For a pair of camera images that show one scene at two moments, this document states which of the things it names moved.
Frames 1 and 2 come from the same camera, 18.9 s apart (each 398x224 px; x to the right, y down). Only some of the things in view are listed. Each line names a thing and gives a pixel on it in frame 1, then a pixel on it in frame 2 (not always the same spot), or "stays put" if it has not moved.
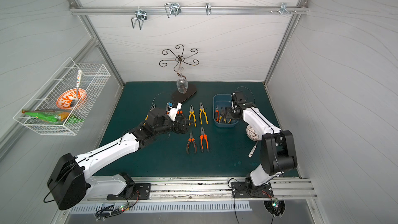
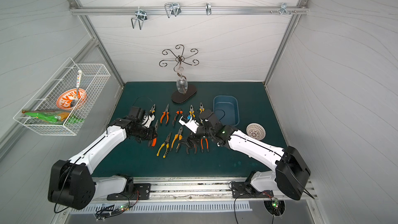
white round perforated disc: (252, 134) stays put
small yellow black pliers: (192, 111) stays put
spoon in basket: (75, 101) stays put
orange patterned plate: (64, 101) stays put
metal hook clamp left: (141, 16) stays put
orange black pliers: (180, 112) stays put
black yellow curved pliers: (222, 114) to (167, 142)
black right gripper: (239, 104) to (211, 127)
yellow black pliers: (222, 116) to (180, 137)
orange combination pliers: (201, 137) stays put
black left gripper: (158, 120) to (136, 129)
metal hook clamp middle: (172, 9) stays put
